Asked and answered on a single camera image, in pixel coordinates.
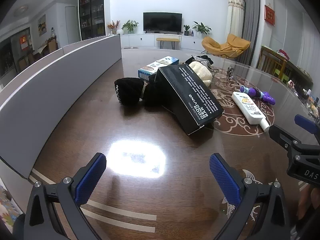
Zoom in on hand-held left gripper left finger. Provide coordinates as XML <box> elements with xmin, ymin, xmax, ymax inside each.
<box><xmin>24</xmin><ymin>152</ymin><xmax>107</xmax><ymax>240</ymax></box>

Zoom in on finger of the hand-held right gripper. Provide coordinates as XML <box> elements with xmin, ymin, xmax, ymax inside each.
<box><xmin>294</xmin><ymin>114</ymin><xmax>320</xmax><ymax>135</ymax></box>
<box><xmin>269</xmin><ymin>124</ymin><xmax>302</xmax><ymax>155</ymax></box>

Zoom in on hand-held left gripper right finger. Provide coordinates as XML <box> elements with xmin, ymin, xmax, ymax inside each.
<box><xmin>209</xmin><ymin>153</ymin><xmax>292</xmax><ymax>240</ymax></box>

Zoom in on cream knitted glove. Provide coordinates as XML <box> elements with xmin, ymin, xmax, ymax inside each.
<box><xmin>188</xmin><ymin>61</ymin><xmax>213</xmax><ymax>88</ymax></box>

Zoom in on brown patterned desktop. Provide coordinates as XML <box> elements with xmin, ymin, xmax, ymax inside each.
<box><xmin>25</xmin><ymin>49</ymin><xmax>320</xmax><ymax>240</ymax></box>

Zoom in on person's right hand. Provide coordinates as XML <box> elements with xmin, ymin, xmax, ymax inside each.
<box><xmin>296</xmin><ymin>187</ymin><xmax>320</xmax><ymax>230</ymax></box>

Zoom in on white tube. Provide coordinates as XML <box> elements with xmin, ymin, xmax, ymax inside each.
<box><xmin>232</xmin><ymin>91</ymin><xmax>270</xmax><ymax>132</ymax></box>

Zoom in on cluttered sideboard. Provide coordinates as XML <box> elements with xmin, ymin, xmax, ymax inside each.
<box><xmin>285</xmin><ymin>60</ymin><xmax>320</xmax><ymax>115</ymax></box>

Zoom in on purple toy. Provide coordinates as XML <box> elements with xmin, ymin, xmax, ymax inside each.
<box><xmin>239</xmin><ymin>85</ymin><xmax>277</xmax><ymax>105</ymax></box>

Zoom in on colourful printed mat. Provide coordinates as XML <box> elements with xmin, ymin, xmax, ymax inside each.
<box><xmin>0</xmin><ymin>182</ymin><xmax>25</xmax><ymax>233</ymax></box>

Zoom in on black box with white print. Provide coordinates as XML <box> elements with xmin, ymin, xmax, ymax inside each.
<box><xmin>154</xmin><ymin>64</ymin><xmax>224</xmax><ymax>136</ymax></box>

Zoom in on black knitted cloth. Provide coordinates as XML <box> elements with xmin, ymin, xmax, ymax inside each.
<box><xmin>114</xmin><ymin>77</ymin><xmax>173</xmax><ymax>110</ymax></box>

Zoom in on grey partition panel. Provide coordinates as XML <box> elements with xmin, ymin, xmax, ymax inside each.
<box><xmin>0</xmin><ymin>34</ymin><xmax>122</xmax><ymax>179</ymax></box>

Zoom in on yellow lounge chair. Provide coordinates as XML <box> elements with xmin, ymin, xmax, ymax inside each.
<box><xmin>201</xmin><ymin>33</ymin><xmax>251</xmax><ymax>60</ymax></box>

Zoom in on grey curtain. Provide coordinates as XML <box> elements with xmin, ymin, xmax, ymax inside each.
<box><xmin>236</xmin><ymin>0</ymin><xmax>260</xmax><ymax>68</ymax></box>

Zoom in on silver sequined accessory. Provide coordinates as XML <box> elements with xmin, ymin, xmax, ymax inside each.
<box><xmin>191</xmin><ymin>56</ymin><xmax>209</xmax><ymax>67</ymax></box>

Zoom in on blue and white carton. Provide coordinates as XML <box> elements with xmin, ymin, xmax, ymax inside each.
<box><xmin>138</xmin><ymin>56</ymin><xmax>179</xmax><ymax>82</ymax></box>

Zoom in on covered standing air conditioner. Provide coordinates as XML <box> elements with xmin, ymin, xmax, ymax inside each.
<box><xmin>227</xmin><ymin>0</ymin><xmax>247</xmax><ymax>39</ymax></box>

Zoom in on large leafy potted plant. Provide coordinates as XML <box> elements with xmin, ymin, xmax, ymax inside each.
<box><xmin>192</xmin><ymin>21</ymin><xmax>212</xmax><ymax>38</ymax></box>

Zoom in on white television cabinet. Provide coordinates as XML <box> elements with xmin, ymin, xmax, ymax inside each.
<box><xmin>121</xmin><ymin>33</ymin><xmax>213</xmax><ymax>52</ymax></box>

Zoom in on wooden bench with metal legs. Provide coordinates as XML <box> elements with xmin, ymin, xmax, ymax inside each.
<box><xmin>156</xmin><ymin>37</ymin><xmax>181</xmax><ymax>50</ymax></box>

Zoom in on vase of red flowers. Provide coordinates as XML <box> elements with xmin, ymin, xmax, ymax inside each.
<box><xmin>107</xmin><ymin>20</ymin><xmax>124</xmax><ymax>35</ymax></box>

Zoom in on white door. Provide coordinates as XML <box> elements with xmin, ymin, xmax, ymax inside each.
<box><xmin>65</xmin><ymin>5</ymin><xmax>80</xmax><ymax>45</ymax></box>

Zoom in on bushy potted plant white pot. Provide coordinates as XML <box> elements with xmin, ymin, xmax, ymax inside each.
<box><xmin>122</xmin><ymin>19</ymin><xmax>139</xmax><ymax>34</ymax></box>

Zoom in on flat screen television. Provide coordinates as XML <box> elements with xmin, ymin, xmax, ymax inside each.
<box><xmin>143</xmin><ymin>12</ymin><xmax>182</xmax><ymax>33</ymax></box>

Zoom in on dark glass display cabinet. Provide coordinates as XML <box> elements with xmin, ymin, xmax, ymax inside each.
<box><xmin>78</xmin><ymin>0</ymin><xmax>105</xmax><ymax>41</ymax></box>

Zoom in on red wall hanging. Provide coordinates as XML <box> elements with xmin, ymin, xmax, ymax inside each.
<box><xmin>264</xmin><ymin>4</ymin><xmax>276</xmax><ymax>26</ymax></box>

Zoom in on framed wall painting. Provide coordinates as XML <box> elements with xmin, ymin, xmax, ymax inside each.
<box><xmin>37</xmin><ymin>14</ymin><xmax>47</xmax><ymax>36</ymax></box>

